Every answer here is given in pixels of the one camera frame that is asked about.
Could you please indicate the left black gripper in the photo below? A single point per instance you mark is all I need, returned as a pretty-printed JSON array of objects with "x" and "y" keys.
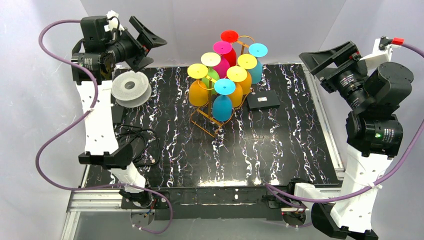
[{"x": 135, "y": 48}]

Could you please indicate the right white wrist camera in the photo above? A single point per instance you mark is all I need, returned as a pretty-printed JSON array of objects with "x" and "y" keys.
[{"x": 382, "y": 51}]

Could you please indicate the black flat box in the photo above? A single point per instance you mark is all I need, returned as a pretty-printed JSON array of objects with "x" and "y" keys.
[{"x": 263, "y": 100}]

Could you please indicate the green wine glass pale base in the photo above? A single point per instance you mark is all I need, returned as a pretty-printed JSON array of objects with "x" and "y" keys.
[{"x": 210, "y": 59}]

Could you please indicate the black block left edge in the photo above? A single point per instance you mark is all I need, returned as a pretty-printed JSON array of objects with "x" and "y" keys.
[{"x": 117, "y": 112}]

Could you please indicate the orange glass yellow base left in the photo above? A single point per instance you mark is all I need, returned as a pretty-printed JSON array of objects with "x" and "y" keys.
[{"x": 198, "y": 95}]

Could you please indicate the magenta wine glass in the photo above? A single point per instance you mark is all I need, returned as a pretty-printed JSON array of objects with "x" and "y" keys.
[{"x": 221, "y": 47}]

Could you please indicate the orange glass yellow base rear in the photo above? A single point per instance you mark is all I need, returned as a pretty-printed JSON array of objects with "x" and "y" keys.
[{"x": 247, "y": 62}]

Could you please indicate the orange glass yellow base middle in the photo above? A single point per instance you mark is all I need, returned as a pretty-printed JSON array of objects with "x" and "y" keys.
[{"x": 236, "y": 74}]

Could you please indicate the teal wine glass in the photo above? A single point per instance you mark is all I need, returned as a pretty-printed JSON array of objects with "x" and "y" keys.
[{"x": 258, "y": 50}]

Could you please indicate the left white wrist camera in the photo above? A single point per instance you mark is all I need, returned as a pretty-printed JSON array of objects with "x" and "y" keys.
[{"x": 112, "y": 19}]

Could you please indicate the red wine glass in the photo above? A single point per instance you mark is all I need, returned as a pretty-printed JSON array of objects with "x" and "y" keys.
[{"x": 230, "y": 37}]

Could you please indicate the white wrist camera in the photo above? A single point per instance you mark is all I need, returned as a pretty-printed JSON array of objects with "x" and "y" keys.
[
  {"x": 112, "y": 19},
  {"x": 382, "y": 51}
]

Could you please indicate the gold wire glass rack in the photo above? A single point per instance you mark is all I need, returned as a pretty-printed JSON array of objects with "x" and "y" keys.
[{"x": 206, "y": 110}]

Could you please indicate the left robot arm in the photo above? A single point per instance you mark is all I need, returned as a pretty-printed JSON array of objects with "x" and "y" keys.
[{"x": 105, "y": 43}]

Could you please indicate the orange glass yellow base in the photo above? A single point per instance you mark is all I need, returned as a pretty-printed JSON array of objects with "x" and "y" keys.
[
  {"x": 198, "y": 95},
  {"x": 236, "y": 74},
  {"x": 247, "y": 62}
]

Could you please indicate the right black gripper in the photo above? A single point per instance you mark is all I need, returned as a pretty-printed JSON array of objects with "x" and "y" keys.
[{"x": 334, "y": 71}]

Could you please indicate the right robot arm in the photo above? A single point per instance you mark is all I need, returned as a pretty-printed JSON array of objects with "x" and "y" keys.
[{"x": 373, "y": 86}]

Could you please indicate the white filament spool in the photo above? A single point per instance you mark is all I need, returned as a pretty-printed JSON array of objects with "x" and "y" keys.
[{"x": 131, "y": 89}]

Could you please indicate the blue wine glass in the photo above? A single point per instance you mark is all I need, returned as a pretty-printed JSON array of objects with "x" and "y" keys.
[{"x": 222, "y": 106}]

